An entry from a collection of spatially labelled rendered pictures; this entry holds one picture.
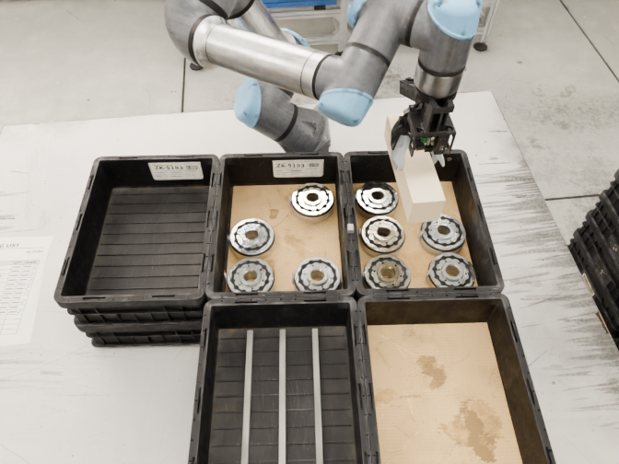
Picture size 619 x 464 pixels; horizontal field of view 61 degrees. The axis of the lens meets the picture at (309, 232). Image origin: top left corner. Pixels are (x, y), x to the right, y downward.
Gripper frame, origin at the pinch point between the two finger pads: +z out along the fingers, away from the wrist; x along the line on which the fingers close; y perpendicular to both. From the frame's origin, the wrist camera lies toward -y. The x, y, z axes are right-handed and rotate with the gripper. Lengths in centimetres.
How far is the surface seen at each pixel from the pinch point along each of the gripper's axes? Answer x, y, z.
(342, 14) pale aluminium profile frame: 17, -185, 83
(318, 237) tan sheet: -18.3, -1.6, 25.9
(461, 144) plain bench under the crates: 31, -41, 39
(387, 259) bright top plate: -3.9, 8.1, 22.9
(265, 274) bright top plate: -31.2, 9.2, 23.0
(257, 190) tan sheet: -31.9, -17.9, 26.1
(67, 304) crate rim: -70, 16, 17
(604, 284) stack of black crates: 84, -10, 82
